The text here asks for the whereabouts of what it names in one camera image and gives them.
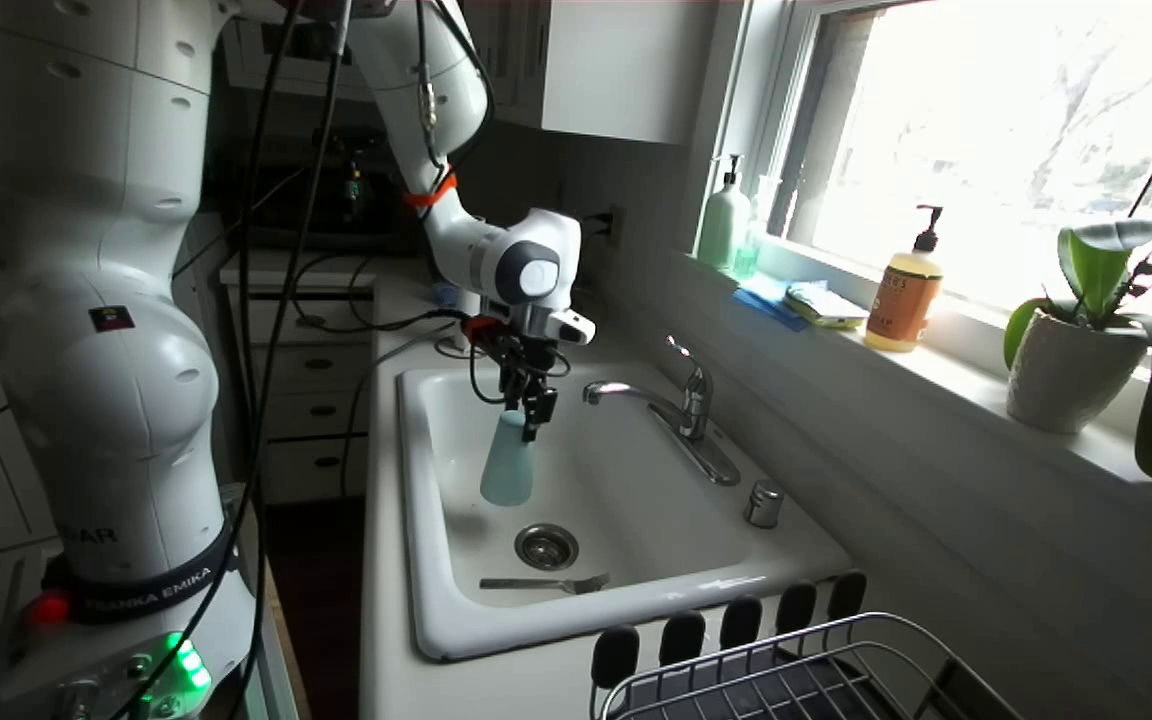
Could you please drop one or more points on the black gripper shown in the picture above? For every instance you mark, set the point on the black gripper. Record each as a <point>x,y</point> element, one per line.
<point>516,355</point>

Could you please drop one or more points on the teal plastic cup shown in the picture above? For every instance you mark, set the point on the teal plastic cup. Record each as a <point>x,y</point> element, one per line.
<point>506,468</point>

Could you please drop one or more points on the robot base stand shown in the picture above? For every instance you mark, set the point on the robot base stand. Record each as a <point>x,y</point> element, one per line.
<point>58,667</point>

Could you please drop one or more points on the white enamel sink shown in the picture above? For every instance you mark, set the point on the white enamel sink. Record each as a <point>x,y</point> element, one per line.
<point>640,485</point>

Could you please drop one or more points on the metal sink drain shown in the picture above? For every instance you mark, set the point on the metal sink drain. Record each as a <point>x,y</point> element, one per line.
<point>546,546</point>

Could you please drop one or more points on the chrome sink hole cap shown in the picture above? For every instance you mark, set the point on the chrome sink hole cap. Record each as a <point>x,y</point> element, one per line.
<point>765,505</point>

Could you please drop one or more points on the chrome faucet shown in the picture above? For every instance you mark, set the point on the chrome faucet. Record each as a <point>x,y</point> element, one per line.
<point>690,412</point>

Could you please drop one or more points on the metal fork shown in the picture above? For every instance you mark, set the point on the metal fork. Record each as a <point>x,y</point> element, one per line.
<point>543,581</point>

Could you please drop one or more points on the grey drawer cabinet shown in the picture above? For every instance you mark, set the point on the grey drawer cabinet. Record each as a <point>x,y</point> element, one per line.
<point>309,386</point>

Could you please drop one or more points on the blue cloth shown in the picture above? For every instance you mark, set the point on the blue cloth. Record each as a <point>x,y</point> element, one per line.
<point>761,298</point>

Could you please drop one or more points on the green soap pump bottle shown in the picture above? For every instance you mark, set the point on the green soap pump bottle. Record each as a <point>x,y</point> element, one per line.
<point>727,227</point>

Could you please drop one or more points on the black pegged drying tray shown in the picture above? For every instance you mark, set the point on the black pegged drying tray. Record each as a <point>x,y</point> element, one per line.
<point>683,639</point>

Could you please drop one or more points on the yellow green sponge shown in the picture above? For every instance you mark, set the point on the yellow green sponge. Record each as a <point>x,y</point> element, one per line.
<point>823,305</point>

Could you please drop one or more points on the amber soap pump bottle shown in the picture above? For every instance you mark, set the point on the amber soap pump bottle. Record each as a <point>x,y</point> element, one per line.
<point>900,301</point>

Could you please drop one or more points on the green lit control box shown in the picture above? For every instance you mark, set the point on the green lit control box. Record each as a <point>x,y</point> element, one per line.
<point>176,668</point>

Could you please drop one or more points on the white plant pot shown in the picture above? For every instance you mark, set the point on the white plant pot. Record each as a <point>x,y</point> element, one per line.
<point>1069,374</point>

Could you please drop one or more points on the white framed window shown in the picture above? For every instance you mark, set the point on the white framed window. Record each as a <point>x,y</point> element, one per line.
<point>1002,133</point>

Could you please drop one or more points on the green orchid plant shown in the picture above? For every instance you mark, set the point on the green orchid plant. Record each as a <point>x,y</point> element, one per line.
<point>1093,266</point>

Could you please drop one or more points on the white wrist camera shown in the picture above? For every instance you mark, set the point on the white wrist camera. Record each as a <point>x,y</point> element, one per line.
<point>574,330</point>

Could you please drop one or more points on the white wall cabinet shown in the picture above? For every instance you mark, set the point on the white wall cabinet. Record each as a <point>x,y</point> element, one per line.
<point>618,65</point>

